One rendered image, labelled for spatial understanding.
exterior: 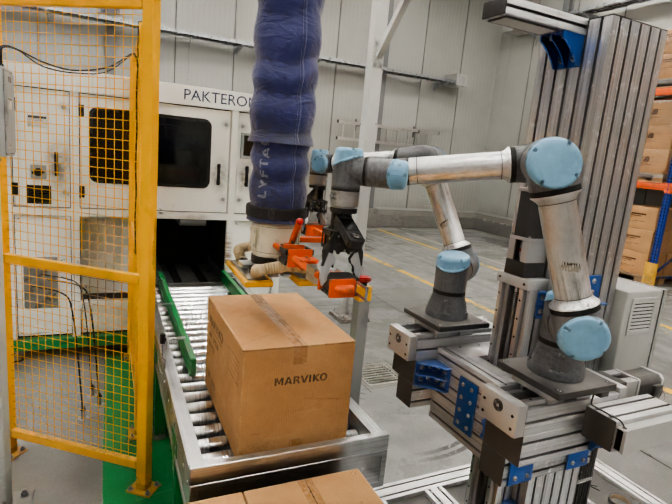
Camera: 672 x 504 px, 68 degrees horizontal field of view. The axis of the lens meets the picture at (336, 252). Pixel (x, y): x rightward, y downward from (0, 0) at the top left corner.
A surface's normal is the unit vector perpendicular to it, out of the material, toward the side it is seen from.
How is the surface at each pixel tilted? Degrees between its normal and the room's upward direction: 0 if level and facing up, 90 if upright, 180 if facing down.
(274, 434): 90
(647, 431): 90
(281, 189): 74
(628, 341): 90
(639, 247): 93
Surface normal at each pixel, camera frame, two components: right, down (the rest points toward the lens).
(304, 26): 0.40, 0.05
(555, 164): -0.23, 0.04
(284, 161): 0.17, -0.17
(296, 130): 0.58, 0.37
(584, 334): -0.18, 0.29
